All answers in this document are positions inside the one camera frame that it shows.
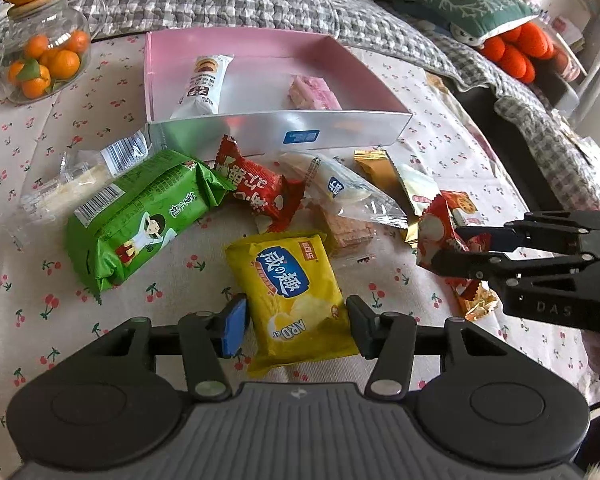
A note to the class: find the blue plush toy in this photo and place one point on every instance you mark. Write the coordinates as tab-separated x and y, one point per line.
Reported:
430	15

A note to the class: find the red and white candy packet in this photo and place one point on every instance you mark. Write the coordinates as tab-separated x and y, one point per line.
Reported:
437	230

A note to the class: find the wooden teapot lid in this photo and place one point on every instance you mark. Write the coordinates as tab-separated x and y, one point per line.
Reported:
35	7

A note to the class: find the orange plush toy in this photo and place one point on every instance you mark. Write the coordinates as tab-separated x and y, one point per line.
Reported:
517	52

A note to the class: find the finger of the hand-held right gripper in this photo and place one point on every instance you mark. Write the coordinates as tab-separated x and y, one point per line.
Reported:
555	232
480	266

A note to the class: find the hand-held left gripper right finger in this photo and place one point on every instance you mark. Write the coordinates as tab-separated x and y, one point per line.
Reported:
358	327

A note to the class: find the white and gold packet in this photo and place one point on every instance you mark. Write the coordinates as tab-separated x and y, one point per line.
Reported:
415	185

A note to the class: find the clear packet of brown wafers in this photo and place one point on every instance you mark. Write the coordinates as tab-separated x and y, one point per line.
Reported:
347	234

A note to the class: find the pink wafer packet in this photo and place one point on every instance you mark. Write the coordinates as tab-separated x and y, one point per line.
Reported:
312	92

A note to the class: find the pink cardboard box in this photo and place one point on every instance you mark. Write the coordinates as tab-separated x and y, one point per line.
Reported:
260	47

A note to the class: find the clear packet with white bar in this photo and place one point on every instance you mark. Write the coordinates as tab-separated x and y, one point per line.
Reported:
75	187

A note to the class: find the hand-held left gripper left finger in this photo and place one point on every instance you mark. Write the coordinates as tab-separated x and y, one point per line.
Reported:
235	327

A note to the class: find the green snack packet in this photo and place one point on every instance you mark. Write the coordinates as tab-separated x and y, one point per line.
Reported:
130	220

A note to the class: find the pile of small tangerines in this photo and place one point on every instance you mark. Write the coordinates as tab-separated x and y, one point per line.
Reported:
62	62

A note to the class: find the white chocolate roll packet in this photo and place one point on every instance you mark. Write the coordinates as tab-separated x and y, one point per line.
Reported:
205	85

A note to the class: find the gold foil packet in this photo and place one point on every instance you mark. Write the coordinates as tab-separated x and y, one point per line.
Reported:
375	170

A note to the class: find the yellow cracker packet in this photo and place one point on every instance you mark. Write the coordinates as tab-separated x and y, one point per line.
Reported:
290	300

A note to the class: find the glass jar with oranges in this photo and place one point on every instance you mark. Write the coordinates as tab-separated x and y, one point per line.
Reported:
45	27

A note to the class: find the clear packet with white bun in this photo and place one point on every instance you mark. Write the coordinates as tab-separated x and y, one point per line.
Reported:
335	185

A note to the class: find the cherry print tablecloth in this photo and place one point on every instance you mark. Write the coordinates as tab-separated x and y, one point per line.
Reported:
30	270

